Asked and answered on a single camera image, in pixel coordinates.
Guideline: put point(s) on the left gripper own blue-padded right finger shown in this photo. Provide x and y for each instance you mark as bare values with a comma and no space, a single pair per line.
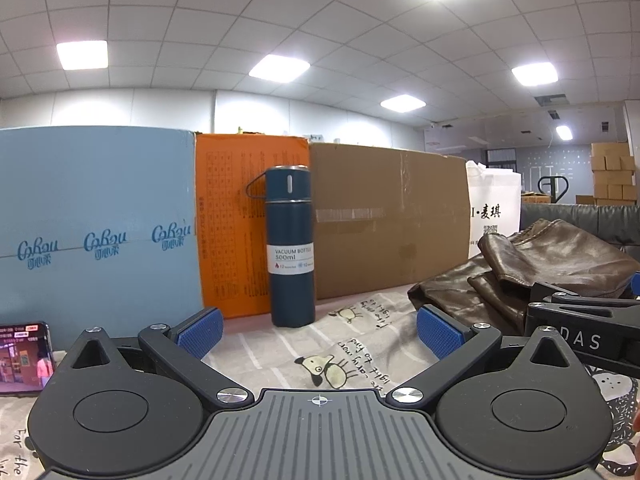
462,352

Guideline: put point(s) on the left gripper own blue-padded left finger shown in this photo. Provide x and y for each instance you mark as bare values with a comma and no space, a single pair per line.
177,353

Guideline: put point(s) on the brown leather jacket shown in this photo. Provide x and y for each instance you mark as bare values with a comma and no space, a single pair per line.
495,286

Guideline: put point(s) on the dark grey sofa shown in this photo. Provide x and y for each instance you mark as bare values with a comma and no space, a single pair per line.
619,226

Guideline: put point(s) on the light blue foam board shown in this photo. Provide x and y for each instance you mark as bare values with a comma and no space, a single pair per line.
98,229

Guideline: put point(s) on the brown cardboard panel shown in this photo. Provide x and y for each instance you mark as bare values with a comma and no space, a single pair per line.
385,217

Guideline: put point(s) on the smartphone playing video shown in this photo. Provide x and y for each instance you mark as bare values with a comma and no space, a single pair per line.
26,358

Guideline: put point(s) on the white printed bag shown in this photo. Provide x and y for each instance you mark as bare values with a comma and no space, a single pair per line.
495,202

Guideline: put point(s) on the stacked cardboard boxes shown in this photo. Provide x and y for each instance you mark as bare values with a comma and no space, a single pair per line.
613,176

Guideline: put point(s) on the dark blue vacuum bottle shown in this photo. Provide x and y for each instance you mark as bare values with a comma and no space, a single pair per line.
289,244

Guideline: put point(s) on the orange printed board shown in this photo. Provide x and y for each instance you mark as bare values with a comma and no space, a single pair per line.
231,229

